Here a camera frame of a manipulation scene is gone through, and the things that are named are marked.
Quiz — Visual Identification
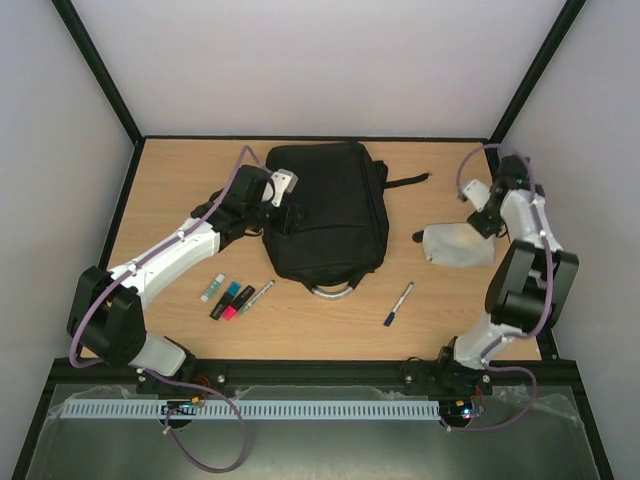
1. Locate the blue highlighter marker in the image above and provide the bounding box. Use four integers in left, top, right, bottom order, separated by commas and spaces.
217, 281, 241, 310

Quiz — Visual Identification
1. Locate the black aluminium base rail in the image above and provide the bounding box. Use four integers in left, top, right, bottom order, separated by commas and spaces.
49, 357, 506, 396

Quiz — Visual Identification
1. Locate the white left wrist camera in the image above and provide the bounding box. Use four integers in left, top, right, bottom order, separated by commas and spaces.
271, 169, 298, 207

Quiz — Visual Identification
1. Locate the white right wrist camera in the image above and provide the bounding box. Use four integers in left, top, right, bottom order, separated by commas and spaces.
459, 179, 490, 212

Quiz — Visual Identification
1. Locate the light blue slotted cable duct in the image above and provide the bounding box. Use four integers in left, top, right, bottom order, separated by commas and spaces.
60, 399, 440, 421

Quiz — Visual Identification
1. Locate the white green glue stick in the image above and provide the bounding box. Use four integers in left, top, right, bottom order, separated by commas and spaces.
200, 274, 225, 303

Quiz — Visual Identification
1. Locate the black student backpack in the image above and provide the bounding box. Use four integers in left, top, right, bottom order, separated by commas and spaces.
262, 142, 429, 300

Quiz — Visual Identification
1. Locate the grey white pen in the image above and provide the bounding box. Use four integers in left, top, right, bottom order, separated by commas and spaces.
238, 279, 276, 316

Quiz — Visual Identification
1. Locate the blue capped white pen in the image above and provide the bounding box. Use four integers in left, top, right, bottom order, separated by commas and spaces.
383, 281, 415, 327

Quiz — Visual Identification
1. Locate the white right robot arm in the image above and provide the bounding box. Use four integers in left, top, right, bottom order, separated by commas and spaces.
435, 154, 579, 393

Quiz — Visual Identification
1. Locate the black marker pen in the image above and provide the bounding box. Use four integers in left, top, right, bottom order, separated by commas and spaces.
209, 285, 255, 320

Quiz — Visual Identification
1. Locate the pink highlighter marker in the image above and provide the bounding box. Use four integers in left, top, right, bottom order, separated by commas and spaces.
221, 306, 237, 321

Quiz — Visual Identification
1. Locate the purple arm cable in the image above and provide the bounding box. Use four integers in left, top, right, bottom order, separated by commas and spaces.
67, 144, 271, 475
442, 143, 556, 434

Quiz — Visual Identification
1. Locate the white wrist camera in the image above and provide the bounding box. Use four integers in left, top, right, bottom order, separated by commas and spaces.
459, 179, 490, 212
271, 169, 298, 207

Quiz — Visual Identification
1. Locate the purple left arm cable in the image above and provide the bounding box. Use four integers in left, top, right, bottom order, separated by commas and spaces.
67, 144, 271, 475

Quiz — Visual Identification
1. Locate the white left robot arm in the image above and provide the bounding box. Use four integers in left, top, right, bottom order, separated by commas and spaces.
67, 165, 297, 377

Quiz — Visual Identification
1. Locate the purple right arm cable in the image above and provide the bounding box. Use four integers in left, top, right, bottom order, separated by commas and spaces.
442, 143, 556, 434

